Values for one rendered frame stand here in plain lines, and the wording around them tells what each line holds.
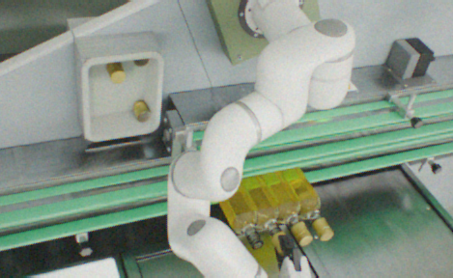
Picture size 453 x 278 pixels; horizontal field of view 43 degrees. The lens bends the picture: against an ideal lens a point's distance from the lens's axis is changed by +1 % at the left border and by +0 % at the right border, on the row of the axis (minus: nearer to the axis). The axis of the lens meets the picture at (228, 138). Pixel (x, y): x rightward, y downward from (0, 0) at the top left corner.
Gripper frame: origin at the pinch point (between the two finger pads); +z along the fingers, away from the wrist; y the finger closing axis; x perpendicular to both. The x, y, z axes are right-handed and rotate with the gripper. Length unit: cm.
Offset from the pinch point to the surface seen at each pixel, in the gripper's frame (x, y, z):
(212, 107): 14.4, 15.4, 30.8
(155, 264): 28.2, -12.5, 5.7
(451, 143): -61, -4, 39
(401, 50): -39, 22, 49
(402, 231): -40.6, -16.5, 16.9
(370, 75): -31, 15, 46
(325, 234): -10.4, 0.8, 3.0
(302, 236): -4.5, 1.4, 2.2
